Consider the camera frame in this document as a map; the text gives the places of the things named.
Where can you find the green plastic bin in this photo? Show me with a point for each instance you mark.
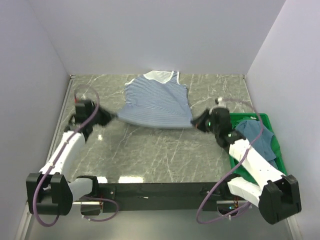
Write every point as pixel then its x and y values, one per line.
pixel 249 125

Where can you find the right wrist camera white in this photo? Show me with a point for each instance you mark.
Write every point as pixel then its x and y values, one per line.
pixel 220 103

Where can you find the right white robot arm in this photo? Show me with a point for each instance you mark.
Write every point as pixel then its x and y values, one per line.
pixel 276 195

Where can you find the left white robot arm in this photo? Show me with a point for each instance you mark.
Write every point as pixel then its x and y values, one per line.
pixel 48 191

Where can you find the blue white striped tank top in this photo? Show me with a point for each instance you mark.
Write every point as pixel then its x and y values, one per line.
pixel 156 100

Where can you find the green tank top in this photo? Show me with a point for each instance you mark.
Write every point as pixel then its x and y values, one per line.
pixel 268 145

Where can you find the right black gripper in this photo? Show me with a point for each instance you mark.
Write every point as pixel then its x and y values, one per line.
pixel 198 122

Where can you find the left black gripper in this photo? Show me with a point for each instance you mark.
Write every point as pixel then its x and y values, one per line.
pixel 107 116

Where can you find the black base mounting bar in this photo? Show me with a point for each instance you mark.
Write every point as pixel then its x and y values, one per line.
pixel 156 196

